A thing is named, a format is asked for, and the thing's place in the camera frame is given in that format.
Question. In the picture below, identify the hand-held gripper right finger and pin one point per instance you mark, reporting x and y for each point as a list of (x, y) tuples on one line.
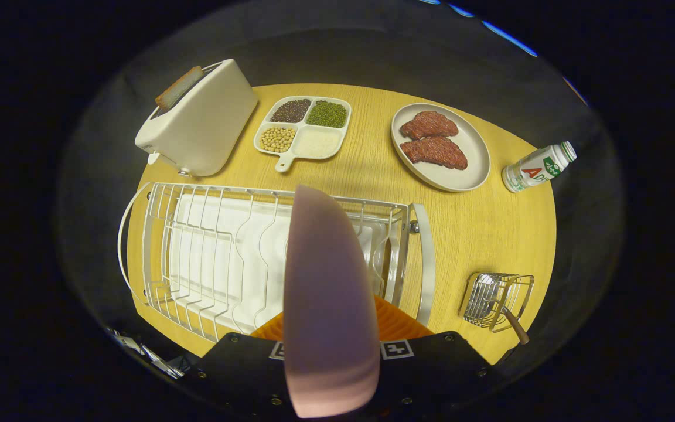
[(431, 369)]

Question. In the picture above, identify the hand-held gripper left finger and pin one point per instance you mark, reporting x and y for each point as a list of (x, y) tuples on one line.
[(238, 369)]

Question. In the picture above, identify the pink plate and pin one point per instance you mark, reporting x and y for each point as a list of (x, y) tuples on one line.
[(329, 305)]

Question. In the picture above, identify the beige oval plate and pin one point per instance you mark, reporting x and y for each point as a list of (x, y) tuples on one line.
[(469, 170)]

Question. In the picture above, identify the red raw meat slice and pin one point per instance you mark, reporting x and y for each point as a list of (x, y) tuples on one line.
[(434, 152), (429, 125)]

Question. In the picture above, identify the white green-label drink bottle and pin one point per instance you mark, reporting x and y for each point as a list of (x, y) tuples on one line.
[(534, 170)]

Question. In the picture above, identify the white divided bean tray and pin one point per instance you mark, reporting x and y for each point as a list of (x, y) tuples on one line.
[(314, 143)]

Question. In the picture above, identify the white toaster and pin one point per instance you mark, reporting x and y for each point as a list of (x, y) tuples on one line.
[(203, 123)]

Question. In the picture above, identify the toast bread slice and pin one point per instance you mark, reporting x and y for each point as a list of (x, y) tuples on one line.
[(178, 88)]

